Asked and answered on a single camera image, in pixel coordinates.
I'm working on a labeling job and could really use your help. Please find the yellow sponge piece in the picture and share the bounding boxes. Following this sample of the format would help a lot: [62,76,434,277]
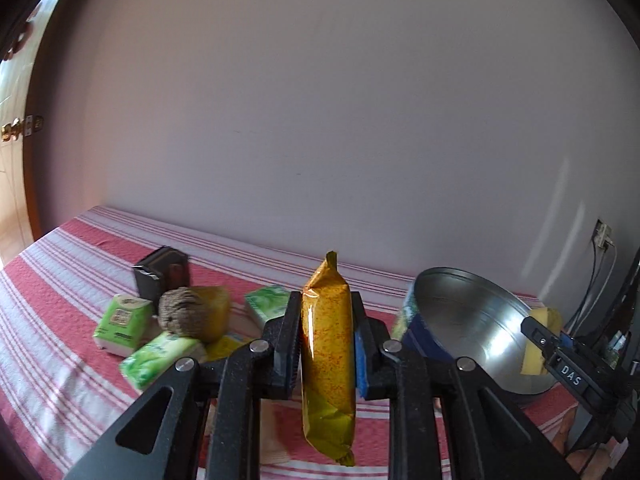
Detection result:
[521,307,563,376]

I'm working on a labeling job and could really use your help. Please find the yellow orange snack packet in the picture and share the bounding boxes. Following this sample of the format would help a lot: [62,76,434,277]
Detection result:
[300,252,356,467]

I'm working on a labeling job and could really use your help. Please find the round metal tin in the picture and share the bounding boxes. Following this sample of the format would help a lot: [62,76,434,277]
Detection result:
[390,266,555,403]

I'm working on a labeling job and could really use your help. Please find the brown twine ball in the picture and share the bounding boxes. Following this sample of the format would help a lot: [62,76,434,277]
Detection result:
[157,287,207,339]

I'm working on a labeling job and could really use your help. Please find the green tissue pack front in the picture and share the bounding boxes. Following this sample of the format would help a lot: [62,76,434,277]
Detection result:
[119,332,206,392]

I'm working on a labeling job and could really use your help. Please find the green tissue pack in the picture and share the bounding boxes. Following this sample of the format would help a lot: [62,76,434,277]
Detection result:
[244,285,290,330]
[119,332,206,392]
[92,294,153,358]

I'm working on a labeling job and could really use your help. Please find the black small box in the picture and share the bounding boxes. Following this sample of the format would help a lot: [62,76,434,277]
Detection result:
[132,246,191,306]

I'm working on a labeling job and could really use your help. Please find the green tissue pack back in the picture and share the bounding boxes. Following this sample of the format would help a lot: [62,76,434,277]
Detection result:
[244,285,290,330]

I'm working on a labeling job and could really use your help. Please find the black monitor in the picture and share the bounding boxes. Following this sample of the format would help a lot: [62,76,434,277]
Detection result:
[587,252,640,361]

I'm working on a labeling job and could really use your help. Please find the green tissue pack upright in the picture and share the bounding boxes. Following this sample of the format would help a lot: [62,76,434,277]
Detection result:
[92,294,153,358]

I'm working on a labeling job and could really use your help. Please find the wooden door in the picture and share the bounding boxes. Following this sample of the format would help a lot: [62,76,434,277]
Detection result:
[0,0,60,264]

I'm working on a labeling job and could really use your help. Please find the white charger cable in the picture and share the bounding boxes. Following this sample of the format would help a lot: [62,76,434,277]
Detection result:
[574,238,620,336]

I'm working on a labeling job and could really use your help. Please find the black power cable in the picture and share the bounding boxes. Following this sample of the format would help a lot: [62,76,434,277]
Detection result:
[564,238,601,336]

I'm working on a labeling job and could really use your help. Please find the white wall socket adapter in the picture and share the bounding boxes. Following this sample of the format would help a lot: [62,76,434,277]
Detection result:
[592,220,613,250]

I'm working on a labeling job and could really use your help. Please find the brass door handle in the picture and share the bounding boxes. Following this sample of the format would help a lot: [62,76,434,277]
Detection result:
[1,115,44,142]

